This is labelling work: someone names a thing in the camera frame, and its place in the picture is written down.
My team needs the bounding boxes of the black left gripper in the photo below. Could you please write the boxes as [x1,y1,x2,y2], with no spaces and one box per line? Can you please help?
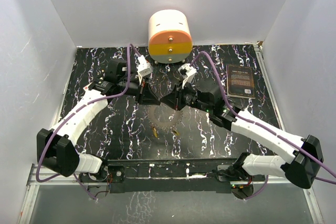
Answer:
[117,76,160,105]

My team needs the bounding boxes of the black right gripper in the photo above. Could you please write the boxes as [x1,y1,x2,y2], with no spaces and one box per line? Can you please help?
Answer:
[161,79,212,113]

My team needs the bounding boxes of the black disc with keyrings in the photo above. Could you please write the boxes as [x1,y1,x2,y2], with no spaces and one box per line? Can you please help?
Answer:
[147,103,183,130]

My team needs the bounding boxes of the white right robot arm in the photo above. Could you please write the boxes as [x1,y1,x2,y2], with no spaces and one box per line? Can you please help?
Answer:
[160,82,323,189]

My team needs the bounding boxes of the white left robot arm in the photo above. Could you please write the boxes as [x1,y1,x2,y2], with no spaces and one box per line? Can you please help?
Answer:
[37,56,160,182]

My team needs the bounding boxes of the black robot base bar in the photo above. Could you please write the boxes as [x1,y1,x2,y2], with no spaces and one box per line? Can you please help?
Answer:
[79,158,265,195]

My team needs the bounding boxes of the round three-drawer cabinet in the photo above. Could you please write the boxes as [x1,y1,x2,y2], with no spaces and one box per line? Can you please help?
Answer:
[148,9,193,64]

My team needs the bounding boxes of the dark brown book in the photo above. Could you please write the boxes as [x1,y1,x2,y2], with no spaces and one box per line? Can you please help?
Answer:
[226,65,255,99]

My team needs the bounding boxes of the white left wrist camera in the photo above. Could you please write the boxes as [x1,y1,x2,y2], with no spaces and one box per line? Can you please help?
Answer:
[137,55,153,78]

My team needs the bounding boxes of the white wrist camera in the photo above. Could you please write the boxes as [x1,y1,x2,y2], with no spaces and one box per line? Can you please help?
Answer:
[137,55,153,78]
[178,63,197,84]

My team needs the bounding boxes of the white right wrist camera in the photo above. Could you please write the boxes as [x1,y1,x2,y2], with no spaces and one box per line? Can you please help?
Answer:
[178,63,197,84]

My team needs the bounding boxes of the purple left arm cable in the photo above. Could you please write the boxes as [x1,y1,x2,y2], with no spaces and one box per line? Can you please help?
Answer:
[35,43,142,201]

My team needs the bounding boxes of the aluminium frame rail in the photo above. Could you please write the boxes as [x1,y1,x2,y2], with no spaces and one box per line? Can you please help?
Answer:
[19,167,324,223]

